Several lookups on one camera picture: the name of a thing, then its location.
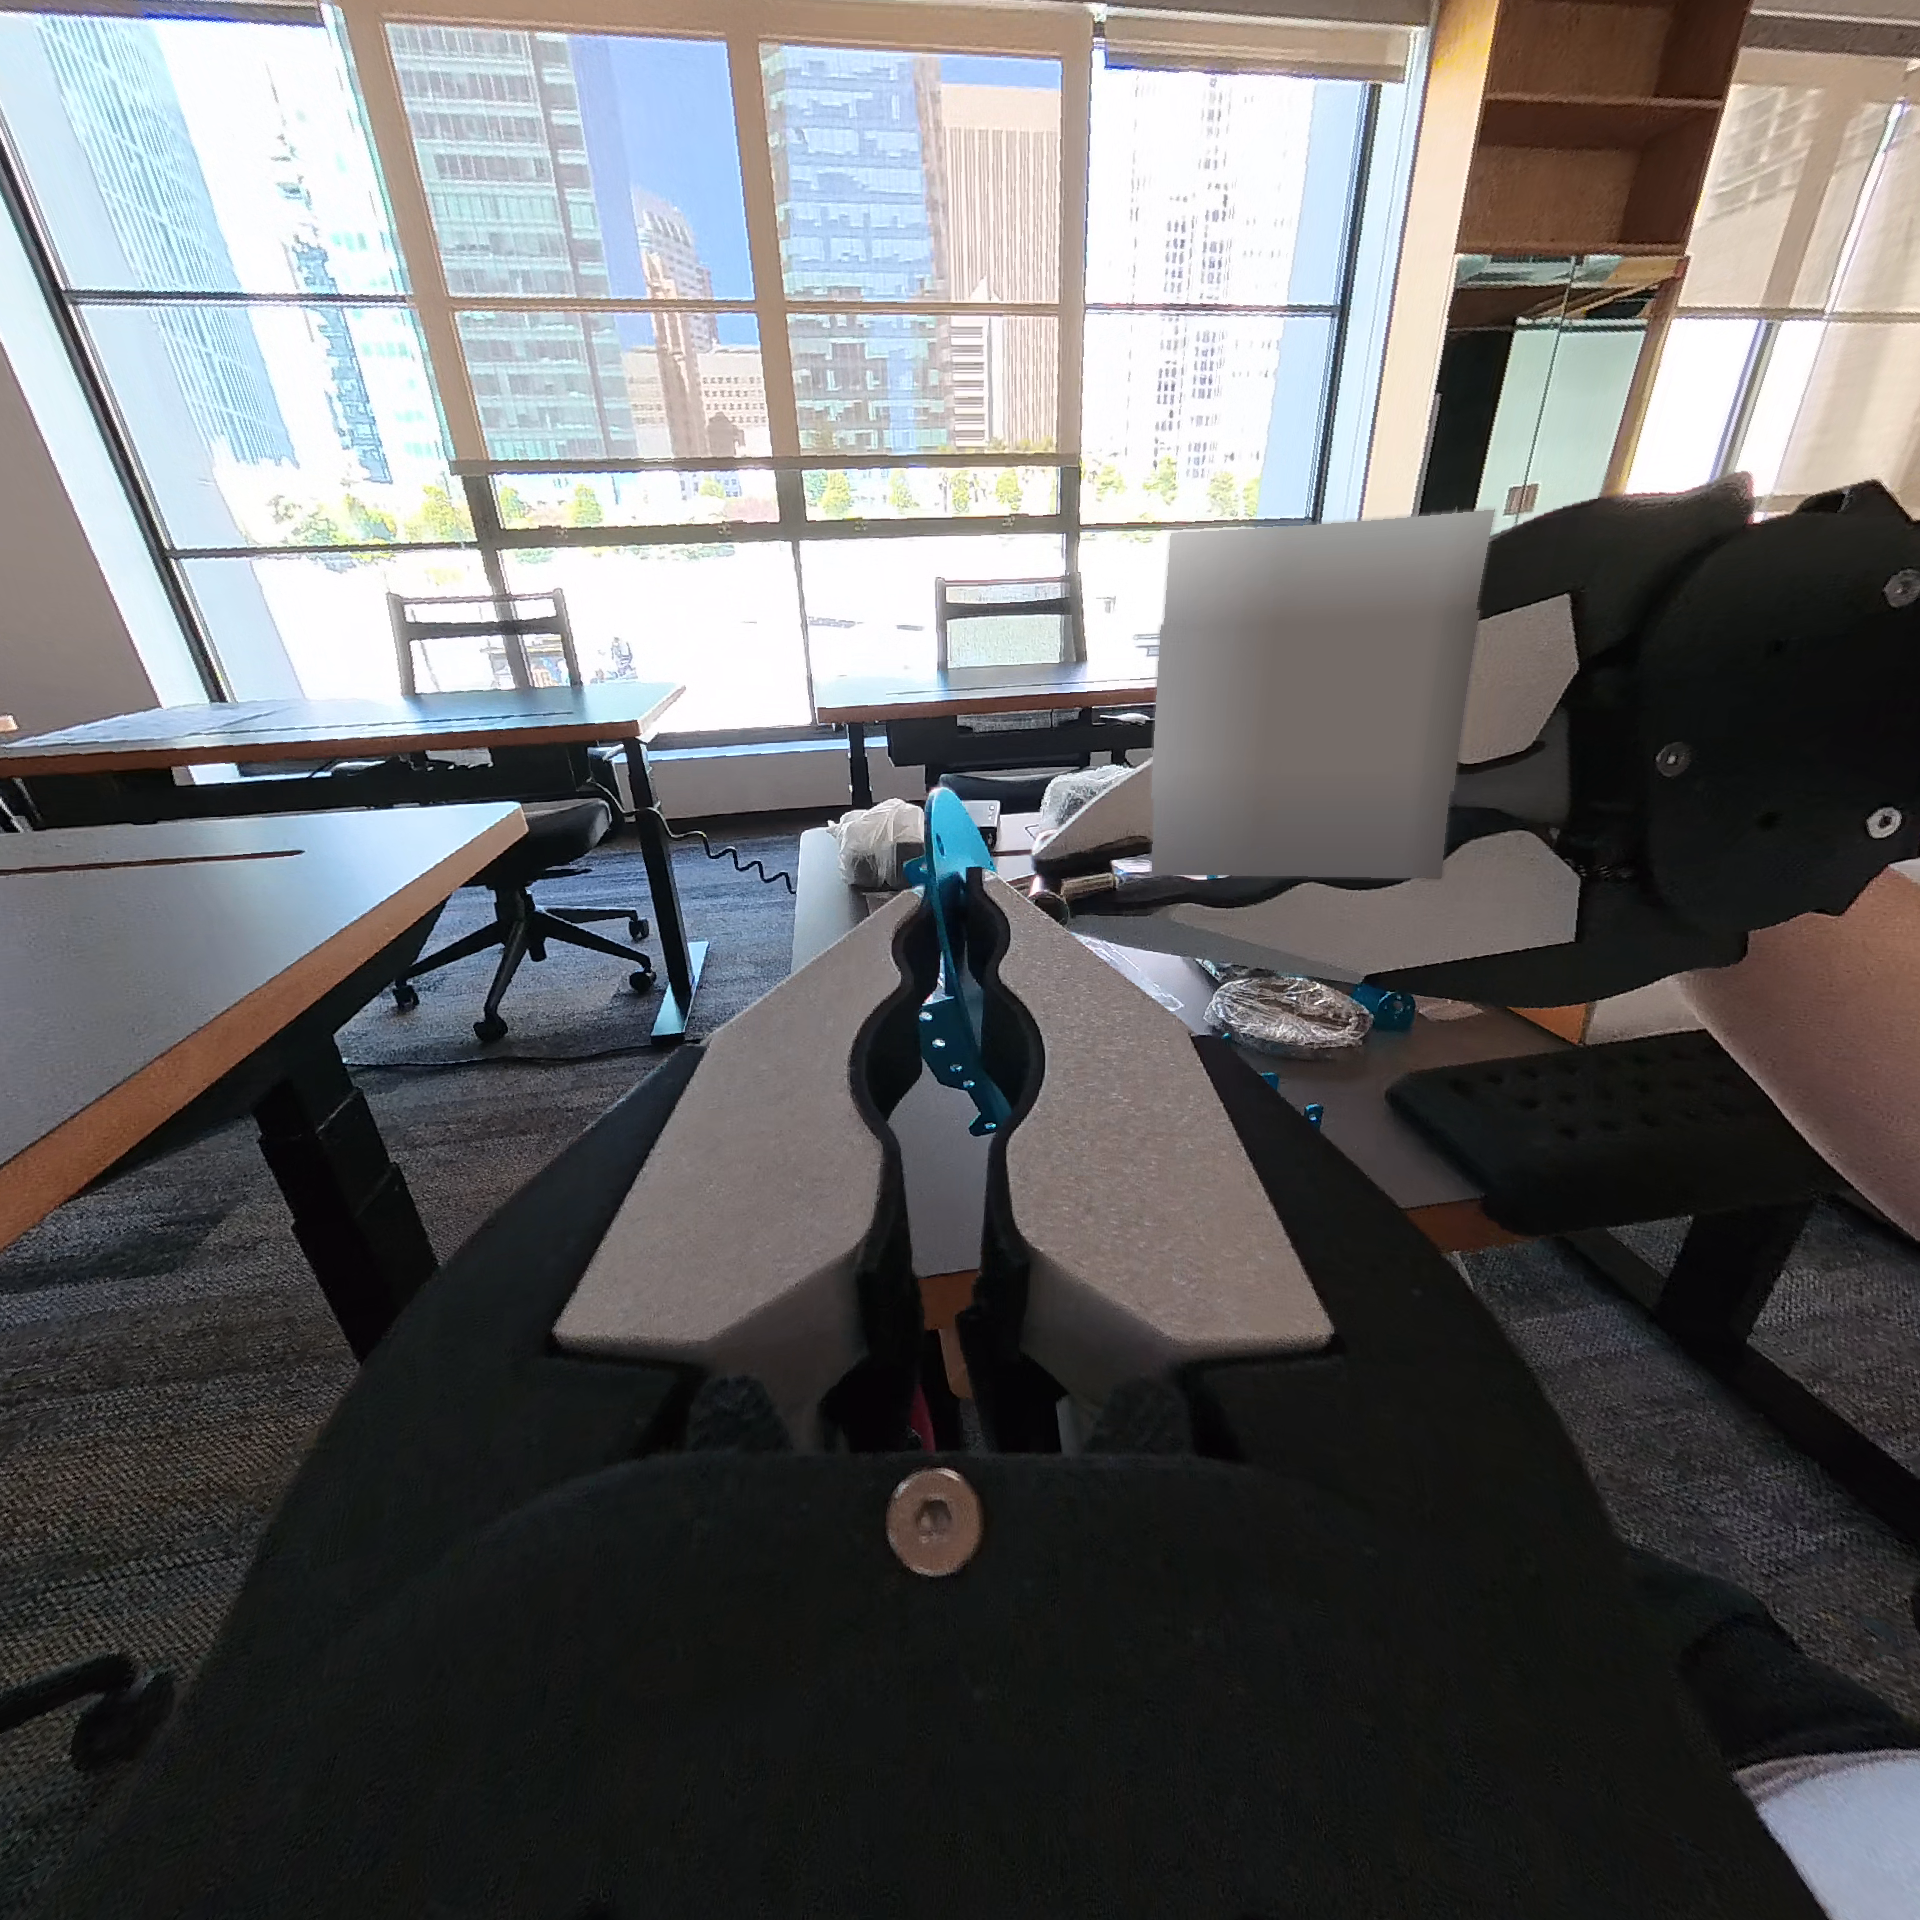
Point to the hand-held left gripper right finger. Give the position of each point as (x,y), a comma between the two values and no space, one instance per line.
(1171,1200)

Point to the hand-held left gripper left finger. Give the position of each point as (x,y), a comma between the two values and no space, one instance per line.
(720,1200)

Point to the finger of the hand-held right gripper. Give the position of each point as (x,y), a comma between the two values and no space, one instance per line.
(1522,675)
(1348,930)

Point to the blue round metal plate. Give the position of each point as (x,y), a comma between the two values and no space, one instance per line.
(953,839)

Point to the plastic-wrapped round plate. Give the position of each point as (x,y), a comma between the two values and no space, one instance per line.
(1289,1012)

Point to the frosted glass door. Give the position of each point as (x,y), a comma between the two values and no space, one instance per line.
(1576,404)

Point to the black perforated pad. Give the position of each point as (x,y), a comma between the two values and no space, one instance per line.
(1622,1125)

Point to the window with roller blind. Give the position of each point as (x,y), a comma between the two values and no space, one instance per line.
(1799,300)

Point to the small black box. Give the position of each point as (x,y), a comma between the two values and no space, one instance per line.
(983,819)

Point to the white crumpled plastic bag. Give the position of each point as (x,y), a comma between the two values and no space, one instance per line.
(879,839)

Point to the black office chair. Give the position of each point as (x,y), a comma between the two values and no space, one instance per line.
(540,839)

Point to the wooden shelf unit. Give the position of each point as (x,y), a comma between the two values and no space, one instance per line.
(1545,194)

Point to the dark slat-back chair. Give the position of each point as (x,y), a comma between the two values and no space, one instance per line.
(480,603)
(1008,586)

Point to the person's dark clothing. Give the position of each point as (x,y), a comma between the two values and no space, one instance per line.
(1723,1650)

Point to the tall city-view window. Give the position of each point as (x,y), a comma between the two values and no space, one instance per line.
(751,224)

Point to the white shoe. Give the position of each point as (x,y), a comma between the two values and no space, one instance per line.
(1846,1844)

